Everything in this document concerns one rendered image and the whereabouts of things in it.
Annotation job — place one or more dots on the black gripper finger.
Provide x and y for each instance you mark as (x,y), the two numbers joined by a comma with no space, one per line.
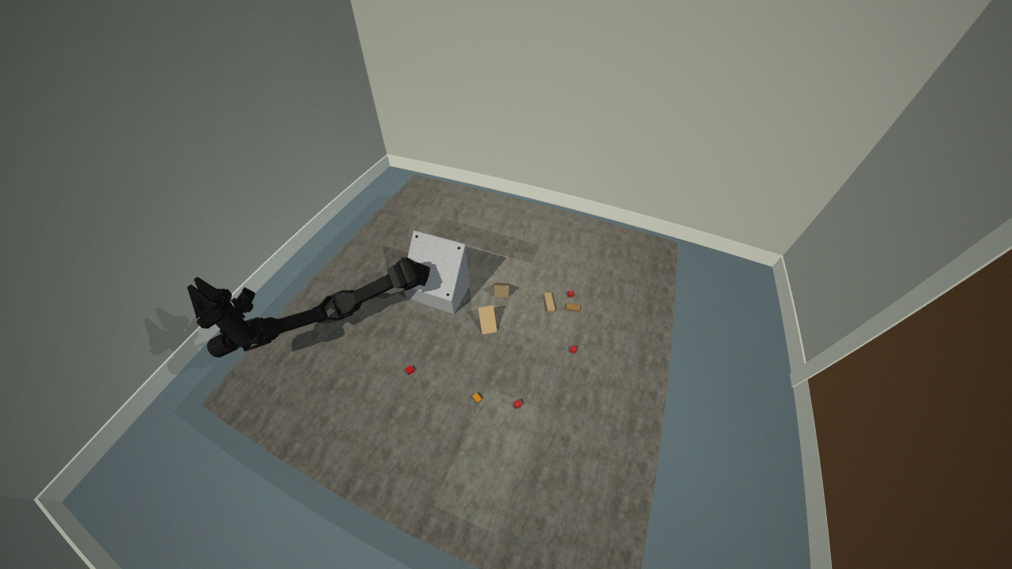
(209,291)
(200,302)

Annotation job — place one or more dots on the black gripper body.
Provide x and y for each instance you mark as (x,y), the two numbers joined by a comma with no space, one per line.
(221,316)

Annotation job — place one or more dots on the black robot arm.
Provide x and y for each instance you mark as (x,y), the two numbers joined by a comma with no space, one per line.
(406,274)

